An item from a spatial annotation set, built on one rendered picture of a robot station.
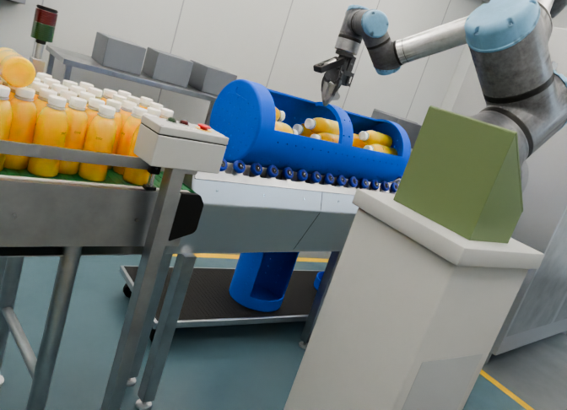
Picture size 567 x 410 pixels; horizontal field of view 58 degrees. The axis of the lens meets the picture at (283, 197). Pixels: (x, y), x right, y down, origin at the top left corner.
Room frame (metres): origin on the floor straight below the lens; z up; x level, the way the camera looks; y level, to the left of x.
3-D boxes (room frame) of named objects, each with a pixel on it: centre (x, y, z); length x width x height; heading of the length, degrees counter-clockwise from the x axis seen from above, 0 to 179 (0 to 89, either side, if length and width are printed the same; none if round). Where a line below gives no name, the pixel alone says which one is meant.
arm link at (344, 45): (2.01, -0.05, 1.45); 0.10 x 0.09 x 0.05; 45
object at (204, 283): (2.59, -0.08, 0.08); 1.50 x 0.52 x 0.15; 128
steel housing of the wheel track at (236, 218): (2.35, -0.39, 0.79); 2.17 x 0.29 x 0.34; 135
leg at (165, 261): (1.71, 0.35, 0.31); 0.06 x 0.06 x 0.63; 45
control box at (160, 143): (1.26, 0.29, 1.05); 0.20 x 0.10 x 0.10; 135
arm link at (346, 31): (2.00, -0.05, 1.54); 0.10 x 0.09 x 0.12; 24
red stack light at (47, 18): (1.59, 0.87, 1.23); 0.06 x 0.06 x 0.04
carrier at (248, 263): (2.45, -0.02, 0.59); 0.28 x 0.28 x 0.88
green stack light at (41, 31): (1.59, 0.87, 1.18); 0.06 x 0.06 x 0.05
